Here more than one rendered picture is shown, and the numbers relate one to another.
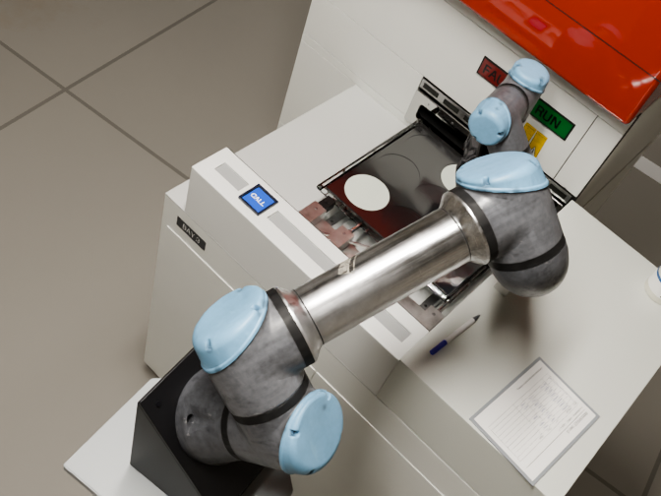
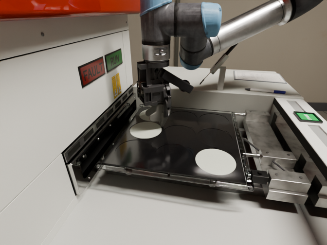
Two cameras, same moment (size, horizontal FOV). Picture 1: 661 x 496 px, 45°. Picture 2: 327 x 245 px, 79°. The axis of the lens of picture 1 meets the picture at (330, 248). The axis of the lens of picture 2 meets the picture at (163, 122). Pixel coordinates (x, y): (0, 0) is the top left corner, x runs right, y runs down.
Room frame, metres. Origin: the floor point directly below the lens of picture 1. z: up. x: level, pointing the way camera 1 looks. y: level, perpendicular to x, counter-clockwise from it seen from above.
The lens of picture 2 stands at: (1.41, 0.32, 1.23)
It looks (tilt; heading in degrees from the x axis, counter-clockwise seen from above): 30 degrees down; 256
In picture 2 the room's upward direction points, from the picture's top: straight up
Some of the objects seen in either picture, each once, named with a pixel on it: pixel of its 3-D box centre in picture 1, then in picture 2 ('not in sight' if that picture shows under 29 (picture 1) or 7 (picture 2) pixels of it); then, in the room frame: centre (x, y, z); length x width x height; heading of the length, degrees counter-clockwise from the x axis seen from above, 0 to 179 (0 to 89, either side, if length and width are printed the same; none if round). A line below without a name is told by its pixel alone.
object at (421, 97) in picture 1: (480, 158); (113, 130); (1.44, -0.25, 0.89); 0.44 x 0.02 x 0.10; 65
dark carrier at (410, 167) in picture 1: (433, 202); (178, 134); (1.24, -0.17, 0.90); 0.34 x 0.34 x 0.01; 65
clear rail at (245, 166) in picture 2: (382, 242); (239, 141); (1.08, -0.09, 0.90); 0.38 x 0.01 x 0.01; 65
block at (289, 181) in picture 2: (306, 217); (286, 180); (1.06, 0.07, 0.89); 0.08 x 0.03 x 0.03; 155
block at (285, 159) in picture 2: (334, 243); (276, 157); (1.03, 0.00, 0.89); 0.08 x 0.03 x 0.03; 155
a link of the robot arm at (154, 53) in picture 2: not in sight; (156, 52); (1.30, -0.22, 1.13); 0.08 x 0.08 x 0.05
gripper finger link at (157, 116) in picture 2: not in sight; (157, 116); (1.30, -0.21, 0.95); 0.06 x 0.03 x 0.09; 9
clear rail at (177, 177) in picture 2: (373, 152); (169, 176); (1.32, -0.01, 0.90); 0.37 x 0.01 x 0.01; 155
